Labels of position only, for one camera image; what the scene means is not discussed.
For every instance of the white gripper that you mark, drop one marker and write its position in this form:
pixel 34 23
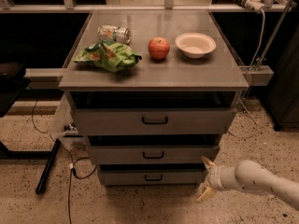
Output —
pixel 214 177

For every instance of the grey bottom drawer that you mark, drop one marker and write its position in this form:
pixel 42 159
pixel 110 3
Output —
pixel 151 174

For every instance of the grey drawer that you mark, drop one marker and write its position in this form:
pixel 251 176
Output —
pixel 151 149
pixel 151 174
pixel 152 112

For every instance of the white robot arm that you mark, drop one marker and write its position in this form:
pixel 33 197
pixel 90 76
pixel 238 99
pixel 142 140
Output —
pixel 248 177

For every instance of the grey middle drawer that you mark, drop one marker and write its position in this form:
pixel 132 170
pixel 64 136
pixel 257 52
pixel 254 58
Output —
pixel 151 149

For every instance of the grey drawer cabinet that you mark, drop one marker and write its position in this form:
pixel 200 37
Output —
pixel 217 71

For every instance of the grey top drawer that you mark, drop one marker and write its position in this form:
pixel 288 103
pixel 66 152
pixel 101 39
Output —
pixel 152 112

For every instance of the dark cabinet at right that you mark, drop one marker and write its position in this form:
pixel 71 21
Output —
pixel 282 94

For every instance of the white paper bowl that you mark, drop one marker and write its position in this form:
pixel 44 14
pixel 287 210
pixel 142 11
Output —
pixel 195 45

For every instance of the red apple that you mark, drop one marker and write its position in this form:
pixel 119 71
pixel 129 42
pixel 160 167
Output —
pixel 158 48

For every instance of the green chip bag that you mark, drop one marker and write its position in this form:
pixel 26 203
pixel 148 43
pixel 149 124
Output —
pixel 108 55

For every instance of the crushed soda can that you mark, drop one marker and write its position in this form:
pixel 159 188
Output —
pixel 114 33

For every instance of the grey metal rail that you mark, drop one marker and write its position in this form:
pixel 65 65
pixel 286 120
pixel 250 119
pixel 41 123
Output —
pixel 258 78

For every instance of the black desk frame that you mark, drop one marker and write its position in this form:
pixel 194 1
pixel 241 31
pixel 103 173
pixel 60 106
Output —
pixel 12 84

